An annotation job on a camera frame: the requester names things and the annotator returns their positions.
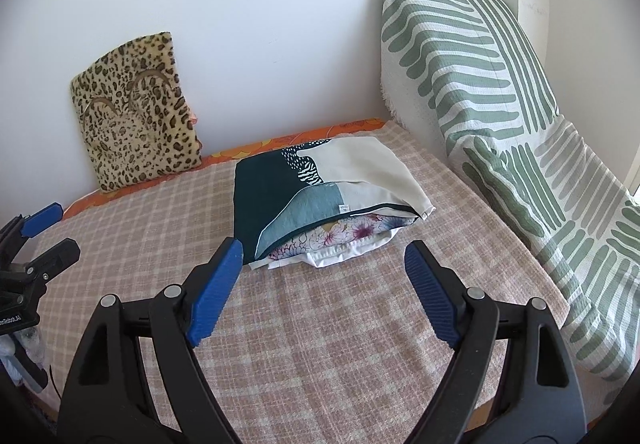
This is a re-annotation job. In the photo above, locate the pink plaid blanket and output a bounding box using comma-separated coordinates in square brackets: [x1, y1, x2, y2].
[10, 121, 571, 440]

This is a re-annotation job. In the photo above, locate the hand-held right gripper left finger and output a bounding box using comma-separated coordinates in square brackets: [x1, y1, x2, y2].
[57, 237, 244, 444]

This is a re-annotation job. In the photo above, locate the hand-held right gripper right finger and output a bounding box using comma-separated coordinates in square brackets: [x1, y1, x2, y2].
[404, 240, 588, 444]

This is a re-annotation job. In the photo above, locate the folded white garment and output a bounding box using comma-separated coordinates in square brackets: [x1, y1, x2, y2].
[250, 229, 401, 270]

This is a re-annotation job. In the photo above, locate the leopard print cushion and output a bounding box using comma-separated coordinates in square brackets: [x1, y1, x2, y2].
[70, 31, 203, 192]

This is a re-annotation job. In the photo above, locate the teal and white printed t-shirt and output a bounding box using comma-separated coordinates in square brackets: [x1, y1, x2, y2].
[232, 135, 436, 270]

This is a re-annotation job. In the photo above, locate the green striped white blanket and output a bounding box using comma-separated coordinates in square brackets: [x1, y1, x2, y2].
[380, 0, 640, 382]

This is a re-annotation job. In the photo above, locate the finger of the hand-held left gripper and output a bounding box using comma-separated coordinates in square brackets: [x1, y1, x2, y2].
[0, 203, 65, 257]
[20, 238, 81, 286]

